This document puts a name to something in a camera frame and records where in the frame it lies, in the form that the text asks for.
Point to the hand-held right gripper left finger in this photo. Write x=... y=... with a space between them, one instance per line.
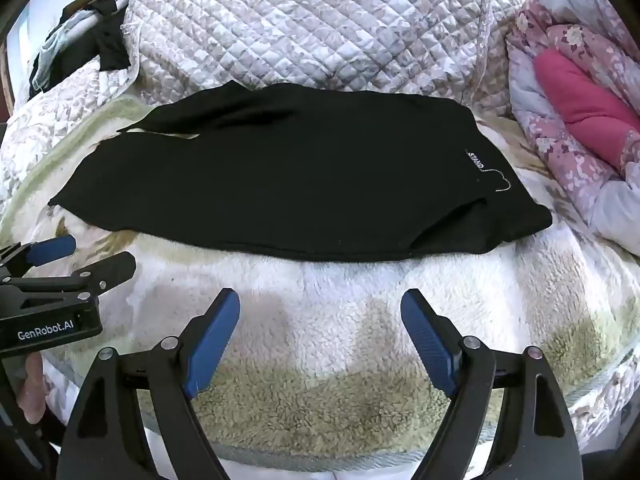
x=212 y=340

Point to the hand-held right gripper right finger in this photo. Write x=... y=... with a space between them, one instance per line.
x=429 y=340

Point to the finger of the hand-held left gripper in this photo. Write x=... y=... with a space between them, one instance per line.
x=50 y=250
x=110 y=267

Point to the black pants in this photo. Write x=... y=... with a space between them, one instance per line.
x=300 y=170

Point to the person's left hand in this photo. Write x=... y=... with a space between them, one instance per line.
x=34 y=390

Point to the cream green fleece blanket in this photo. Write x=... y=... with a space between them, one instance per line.
x=320 y=320

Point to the brown wooden panel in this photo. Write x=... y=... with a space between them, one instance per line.
x=5 y=85

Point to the light grey garment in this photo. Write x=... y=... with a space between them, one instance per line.
x=55 y=55

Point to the black garment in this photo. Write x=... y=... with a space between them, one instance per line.
x=112 y=40

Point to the pink floral quilt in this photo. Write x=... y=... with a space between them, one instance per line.
x=565 y=160

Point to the pink pillow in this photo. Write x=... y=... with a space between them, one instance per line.
x=585 y=105

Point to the white beige quilted bedspread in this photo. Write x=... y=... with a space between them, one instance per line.
x=300 y=20

